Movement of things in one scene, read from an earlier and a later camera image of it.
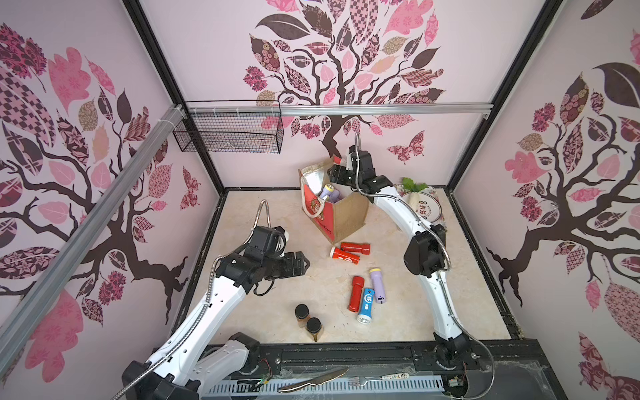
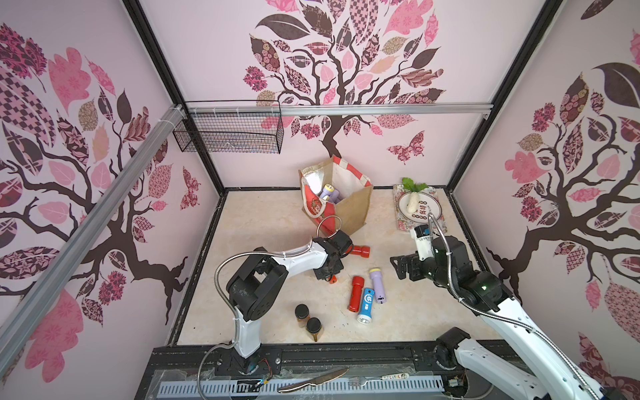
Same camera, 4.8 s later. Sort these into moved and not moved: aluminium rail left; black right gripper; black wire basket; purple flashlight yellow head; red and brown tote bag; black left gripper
Moved: black right gripper; black left gripper
Not moved: aluminium rail left; red and brown tote bag; purple flashlight yellow head; black wire basket
